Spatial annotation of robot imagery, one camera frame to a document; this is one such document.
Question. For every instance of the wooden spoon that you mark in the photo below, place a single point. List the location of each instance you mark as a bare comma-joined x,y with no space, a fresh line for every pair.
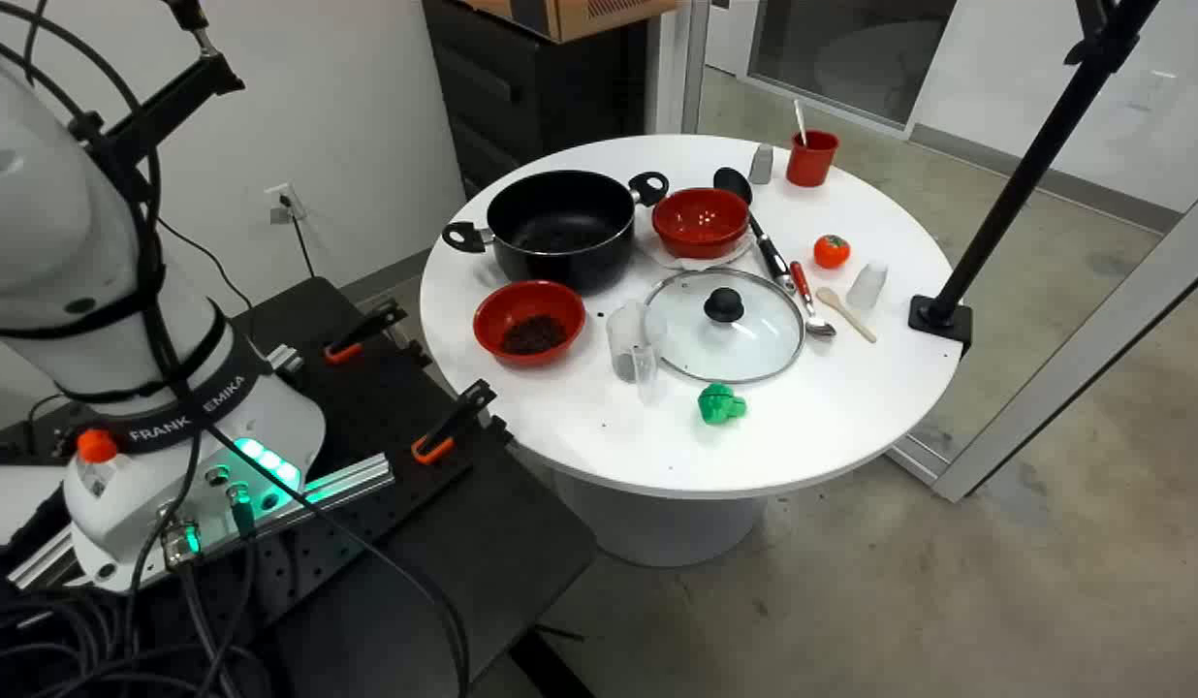
834,300

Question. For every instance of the orange toy tomato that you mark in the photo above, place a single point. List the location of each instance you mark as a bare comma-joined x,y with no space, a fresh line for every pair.
831,250

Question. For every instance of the red plate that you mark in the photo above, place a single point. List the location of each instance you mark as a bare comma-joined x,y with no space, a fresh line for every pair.
699,220

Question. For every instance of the glass lid black knob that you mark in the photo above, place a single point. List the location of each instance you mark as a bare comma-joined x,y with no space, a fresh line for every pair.
752,343

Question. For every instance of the clear plastic cup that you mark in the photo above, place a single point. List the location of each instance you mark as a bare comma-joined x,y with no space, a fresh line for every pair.
629,343

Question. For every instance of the cardboard box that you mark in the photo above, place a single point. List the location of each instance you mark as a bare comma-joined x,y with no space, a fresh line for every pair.
581,16

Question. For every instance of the red bowl with beans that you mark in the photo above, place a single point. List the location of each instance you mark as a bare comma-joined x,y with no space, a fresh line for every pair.
504,315

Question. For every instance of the small grey shaker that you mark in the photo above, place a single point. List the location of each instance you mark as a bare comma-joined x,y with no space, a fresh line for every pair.
760,163

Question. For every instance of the thin white pen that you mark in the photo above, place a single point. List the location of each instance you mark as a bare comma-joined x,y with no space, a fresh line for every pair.
801,121

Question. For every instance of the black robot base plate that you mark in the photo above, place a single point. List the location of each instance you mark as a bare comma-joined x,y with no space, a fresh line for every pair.
492,556

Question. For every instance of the white glass door frame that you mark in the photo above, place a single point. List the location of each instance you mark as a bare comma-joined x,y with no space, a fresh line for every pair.
1076,350

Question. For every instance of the black cooking pot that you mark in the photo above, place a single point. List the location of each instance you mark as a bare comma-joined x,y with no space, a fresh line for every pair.
561,220

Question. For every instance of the red mug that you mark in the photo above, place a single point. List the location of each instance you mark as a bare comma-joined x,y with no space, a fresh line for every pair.
813,160

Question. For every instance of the black clamp orange tip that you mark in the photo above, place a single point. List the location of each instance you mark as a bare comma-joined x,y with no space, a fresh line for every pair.
455,421
364,333

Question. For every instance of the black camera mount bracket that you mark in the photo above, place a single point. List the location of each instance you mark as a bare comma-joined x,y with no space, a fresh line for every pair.
173,101

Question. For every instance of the black tripod stand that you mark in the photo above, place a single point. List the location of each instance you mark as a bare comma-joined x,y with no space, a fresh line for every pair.
1009,194

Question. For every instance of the aluminium rail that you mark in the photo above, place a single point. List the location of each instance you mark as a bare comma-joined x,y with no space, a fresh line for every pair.
351,480

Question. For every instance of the small white cup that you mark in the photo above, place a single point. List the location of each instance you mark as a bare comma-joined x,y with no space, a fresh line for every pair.
866,289

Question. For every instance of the green toy vegetable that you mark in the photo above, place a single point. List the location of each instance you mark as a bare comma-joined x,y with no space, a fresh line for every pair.
719,404

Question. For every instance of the white table pedestal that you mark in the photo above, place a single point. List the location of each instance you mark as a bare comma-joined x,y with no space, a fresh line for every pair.
660,524

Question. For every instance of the white wall outlet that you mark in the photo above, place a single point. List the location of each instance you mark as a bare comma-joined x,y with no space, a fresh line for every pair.
285,202

